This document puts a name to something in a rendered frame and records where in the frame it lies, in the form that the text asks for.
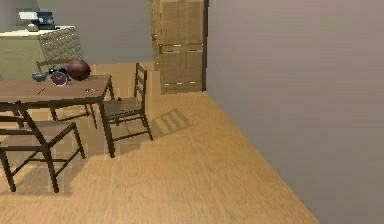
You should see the black coffee machine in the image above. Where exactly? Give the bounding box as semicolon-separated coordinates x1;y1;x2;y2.
30;11;61;31

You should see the dark red ball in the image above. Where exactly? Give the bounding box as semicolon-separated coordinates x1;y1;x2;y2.
66;59;92;82

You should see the brown wooden chair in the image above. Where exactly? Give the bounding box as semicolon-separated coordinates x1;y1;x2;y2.
0;114;87;194
103;62;154;142
35;59;98;130

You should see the grey bowl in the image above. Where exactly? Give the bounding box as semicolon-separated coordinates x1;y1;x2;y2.
31;72;49;83

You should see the brown wooden dining table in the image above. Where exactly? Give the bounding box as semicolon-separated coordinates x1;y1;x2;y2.
0;73;116;159

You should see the light wooden room door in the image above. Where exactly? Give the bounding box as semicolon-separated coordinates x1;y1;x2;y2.
158;0;205;96

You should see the black alarm clock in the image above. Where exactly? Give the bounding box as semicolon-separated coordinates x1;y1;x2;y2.
48;67;71;87

